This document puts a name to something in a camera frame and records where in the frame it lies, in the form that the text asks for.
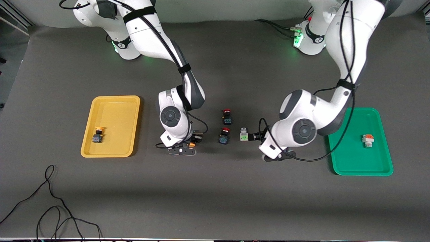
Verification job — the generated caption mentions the dark grey table cloth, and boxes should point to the dark grey table cloth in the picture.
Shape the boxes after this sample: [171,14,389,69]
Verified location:
[0,13,430,240]

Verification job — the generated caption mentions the yellow plastic tray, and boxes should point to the yellow plastic tray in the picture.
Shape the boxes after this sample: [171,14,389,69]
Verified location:
[81,95,141,158]

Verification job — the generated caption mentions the green plastic tray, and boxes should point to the green plastic tray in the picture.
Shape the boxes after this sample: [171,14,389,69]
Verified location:
[328,107,394,176]

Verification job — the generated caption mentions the black left arm base cables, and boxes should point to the black left arm base cables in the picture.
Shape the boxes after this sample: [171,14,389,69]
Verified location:
[254,7,314,38]

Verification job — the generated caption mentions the thin black loose cable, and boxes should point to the thin black loose cable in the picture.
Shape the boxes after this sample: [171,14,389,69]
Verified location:
[0,165,103,242]

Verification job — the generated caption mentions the aluminium frame rail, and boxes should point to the aluminium frame rail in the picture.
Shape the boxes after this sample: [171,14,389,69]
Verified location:
[0,7,34,36]

